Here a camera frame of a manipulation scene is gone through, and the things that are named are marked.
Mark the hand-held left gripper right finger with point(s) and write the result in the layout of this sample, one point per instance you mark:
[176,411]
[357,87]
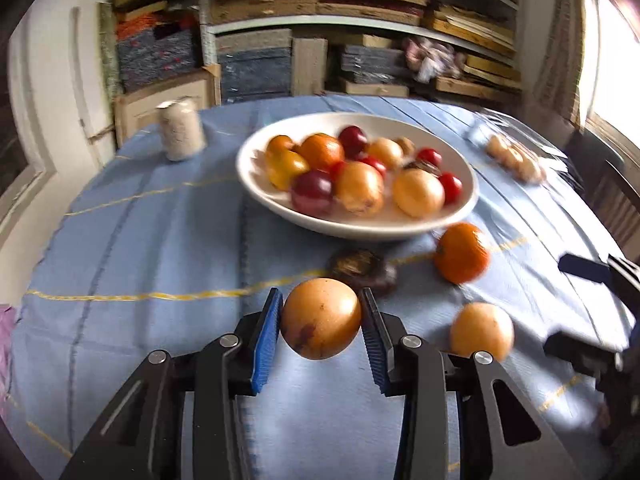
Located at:
[372,345]

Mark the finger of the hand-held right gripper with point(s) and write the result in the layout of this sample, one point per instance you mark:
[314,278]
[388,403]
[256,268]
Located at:
[582,267]
[585,355]

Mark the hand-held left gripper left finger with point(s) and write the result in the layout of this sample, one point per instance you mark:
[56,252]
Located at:
[267,340]

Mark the tan passion fruit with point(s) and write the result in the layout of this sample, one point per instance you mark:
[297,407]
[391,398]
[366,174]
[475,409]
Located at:
[481,331]
[418,193]
[320,317]
[384,152]
[359,187]

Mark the dark brown passion fruit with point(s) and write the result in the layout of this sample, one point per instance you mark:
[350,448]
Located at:
[362,267]

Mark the white plate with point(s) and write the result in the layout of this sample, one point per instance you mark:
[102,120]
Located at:
[350,227]

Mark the orange tangerine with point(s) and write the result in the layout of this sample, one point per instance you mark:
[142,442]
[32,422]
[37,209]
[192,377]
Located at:
[461,253]
[321,151]

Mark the dark red plum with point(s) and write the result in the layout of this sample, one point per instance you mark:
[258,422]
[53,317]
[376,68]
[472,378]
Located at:
[311,192]
[352,139]

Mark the red cherry tomato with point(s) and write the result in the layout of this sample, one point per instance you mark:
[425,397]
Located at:
[430,156]
[374,164]
[451,187]

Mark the small brown longan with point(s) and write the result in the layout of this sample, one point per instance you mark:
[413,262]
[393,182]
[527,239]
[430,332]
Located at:
[406,145]

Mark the dark wooden chair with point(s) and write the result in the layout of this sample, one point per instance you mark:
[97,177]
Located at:
[610,185]

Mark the pale orange round fruit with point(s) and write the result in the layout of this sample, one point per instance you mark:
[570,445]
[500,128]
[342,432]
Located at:
[531,171]
[514,156]
[497,145]

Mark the blue checked tablecloth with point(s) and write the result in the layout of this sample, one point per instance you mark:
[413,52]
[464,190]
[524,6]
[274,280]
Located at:
[150,240]

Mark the clear bag of pastries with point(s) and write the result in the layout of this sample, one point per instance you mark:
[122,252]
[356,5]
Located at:
[505,125]

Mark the white framed window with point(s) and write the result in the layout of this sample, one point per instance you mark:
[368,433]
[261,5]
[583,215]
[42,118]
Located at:
[12,160]
[615,75]

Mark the white drink can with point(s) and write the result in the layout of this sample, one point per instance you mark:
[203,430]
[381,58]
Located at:
[180,132]

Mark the pink plastic bag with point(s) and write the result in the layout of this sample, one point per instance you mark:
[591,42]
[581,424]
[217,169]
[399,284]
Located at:
[430,57]

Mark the cardboard box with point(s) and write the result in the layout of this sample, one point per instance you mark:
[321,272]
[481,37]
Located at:
[165,100]

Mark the pink cloth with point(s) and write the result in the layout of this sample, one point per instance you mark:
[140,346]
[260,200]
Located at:
[5,330]

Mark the shelf of stacked boxes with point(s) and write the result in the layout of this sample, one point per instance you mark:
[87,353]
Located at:
[255,70]

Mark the white metal shelf rack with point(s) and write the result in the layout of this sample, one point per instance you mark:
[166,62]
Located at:
[280,22]

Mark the green patterned board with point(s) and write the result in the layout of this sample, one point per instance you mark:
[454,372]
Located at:
[107,45]

